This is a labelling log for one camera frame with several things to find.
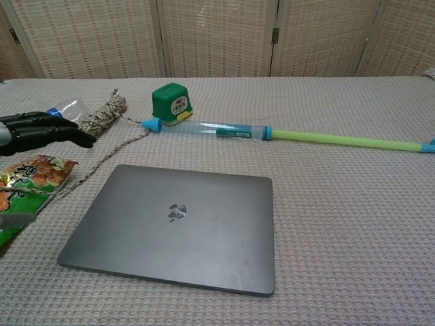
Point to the clear bottle with blue label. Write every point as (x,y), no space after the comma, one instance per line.
(73,109)

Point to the green orange snack bag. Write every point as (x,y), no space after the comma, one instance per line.
(23,190)

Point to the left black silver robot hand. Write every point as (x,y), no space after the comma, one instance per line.
(51,130)

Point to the beige brown twine bundle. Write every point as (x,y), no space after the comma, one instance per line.
(102,117)

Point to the silver laptop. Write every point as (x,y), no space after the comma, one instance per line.
(176,234)

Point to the green plastic container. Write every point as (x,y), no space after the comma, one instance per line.
(170,100)

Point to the woven folding screen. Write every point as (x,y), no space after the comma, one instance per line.
(217,37)

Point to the beige woven tablecloth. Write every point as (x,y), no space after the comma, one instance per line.
(340,220)

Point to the green blue water pump tube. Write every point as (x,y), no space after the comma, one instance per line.
(306,136)

